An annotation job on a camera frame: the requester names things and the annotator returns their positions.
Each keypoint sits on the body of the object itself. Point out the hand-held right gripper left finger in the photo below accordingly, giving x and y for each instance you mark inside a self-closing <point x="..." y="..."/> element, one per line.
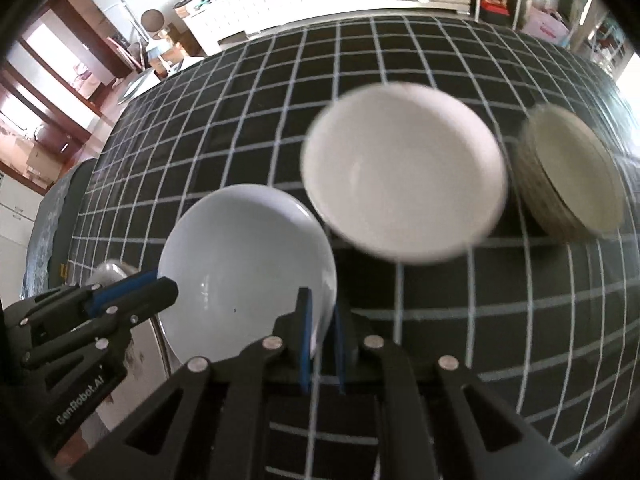
<point x="305" y="340"/>

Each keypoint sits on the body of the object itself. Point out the brown door frame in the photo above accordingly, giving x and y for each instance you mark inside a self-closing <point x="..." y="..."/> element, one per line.
<point x="95" y="35"/>

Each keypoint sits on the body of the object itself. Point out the white floral bowl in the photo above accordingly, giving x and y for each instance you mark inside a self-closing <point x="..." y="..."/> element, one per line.
<point x="405" y="175"/>

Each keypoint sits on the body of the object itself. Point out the pink bag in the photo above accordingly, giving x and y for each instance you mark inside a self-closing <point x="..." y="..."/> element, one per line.
<point x="547" y="27"/>

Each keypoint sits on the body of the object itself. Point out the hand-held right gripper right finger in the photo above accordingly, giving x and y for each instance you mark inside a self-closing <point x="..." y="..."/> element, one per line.
<point x="340" y="350"/>

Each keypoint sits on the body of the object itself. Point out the bluish white bowl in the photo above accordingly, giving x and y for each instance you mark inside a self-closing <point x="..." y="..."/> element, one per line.
<point x="240" y="270"/>

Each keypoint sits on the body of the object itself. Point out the brown wooden door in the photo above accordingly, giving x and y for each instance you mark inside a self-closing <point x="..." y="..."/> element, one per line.
<point x="45" y="110"/>

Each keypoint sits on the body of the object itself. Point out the plain round wall disc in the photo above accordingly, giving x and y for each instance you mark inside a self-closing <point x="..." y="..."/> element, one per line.
<point x="152" y="21"/>

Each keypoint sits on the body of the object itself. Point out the chair with gray floral cover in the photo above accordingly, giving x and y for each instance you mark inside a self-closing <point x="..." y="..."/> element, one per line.
<point x="55" y="220"/>

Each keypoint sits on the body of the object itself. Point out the brown patterned bowl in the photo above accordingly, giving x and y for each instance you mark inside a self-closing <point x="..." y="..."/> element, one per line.
<point x="570" y="175"/>

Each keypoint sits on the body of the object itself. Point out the small floral plate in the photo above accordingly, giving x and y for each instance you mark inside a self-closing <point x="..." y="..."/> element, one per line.
<point x="140" y="375"/>

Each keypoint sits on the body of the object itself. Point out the black checkered tablecloth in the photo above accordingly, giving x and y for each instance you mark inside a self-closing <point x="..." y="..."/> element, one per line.
<point x="250" y="125"/>

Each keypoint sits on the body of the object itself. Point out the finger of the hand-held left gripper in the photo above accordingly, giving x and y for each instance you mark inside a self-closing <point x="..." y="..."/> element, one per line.
<point x="150" y="297"/>
<point x="127" y="284"/>

